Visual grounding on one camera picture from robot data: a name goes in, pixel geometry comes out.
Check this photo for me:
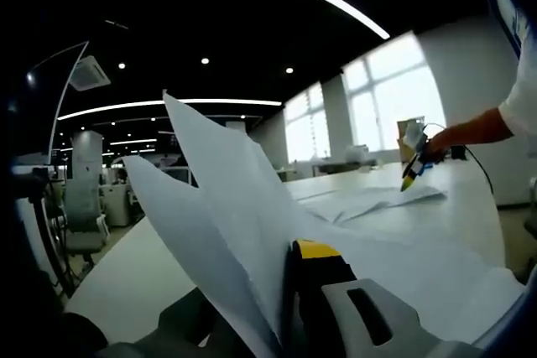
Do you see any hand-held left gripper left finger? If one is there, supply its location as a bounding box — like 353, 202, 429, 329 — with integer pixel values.
98, 288, 261, 358

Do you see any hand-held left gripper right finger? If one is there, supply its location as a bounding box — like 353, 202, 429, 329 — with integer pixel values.
289, 238, 479, 358

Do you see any white cloth sheet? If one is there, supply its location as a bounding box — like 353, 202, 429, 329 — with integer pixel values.
121, 89, 525, 358

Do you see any person's right hand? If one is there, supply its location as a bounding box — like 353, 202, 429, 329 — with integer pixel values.
425, 132, 452, 164

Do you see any brown cardboard box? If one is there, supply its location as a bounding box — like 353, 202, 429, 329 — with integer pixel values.
396, 118, 425, 163

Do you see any wide bright window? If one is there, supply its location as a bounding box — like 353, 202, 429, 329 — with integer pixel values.
341, 33, 446, 153

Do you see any white table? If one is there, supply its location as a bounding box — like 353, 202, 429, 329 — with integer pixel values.
62, 159, 507, 346

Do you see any narrow bright window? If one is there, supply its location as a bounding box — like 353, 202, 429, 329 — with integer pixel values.
284, 80, 331, 163

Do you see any curved ceiling light strip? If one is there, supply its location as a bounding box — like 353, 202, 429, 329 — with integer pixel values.
58, 99, 282, 121

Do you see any ceiling air vent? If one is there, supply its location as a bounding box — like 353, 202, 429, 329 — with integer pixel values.
70, 55, 111, 91

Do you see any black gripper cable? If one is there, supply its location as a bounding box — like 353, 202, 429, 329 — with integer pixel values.
423, 122, 495, 194

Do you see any blue white wall poster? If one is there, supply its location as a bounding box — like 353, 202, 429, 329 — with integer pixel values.
482, 0, 532, 55

